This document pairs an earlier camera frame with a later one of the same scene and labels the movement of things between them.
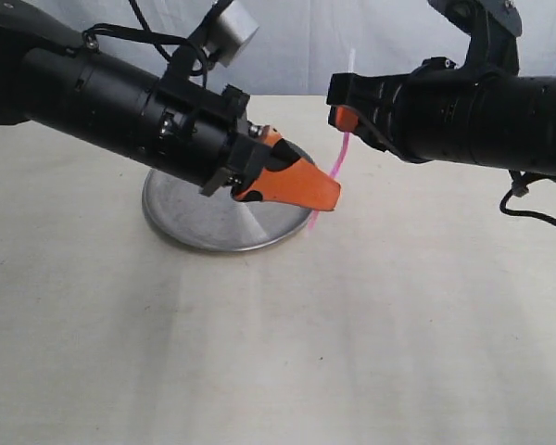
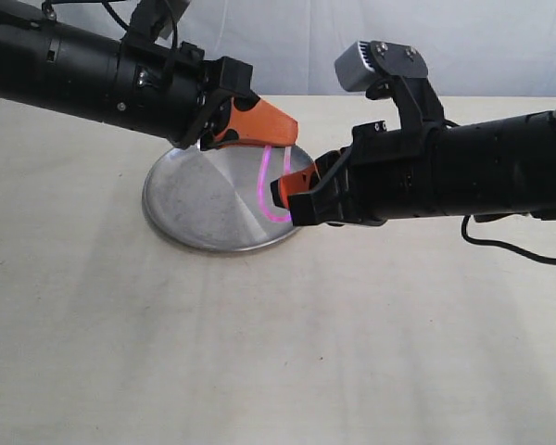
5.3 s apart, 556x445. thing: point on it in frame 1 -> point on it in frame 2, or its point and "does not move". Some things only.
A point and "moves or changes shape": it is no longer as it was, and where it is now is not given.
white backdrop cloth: (299, 44) does not move
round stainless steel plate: (219, 221) does not move
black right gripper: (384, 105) -> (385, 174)
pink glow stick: (345, 147) moves or changes shape
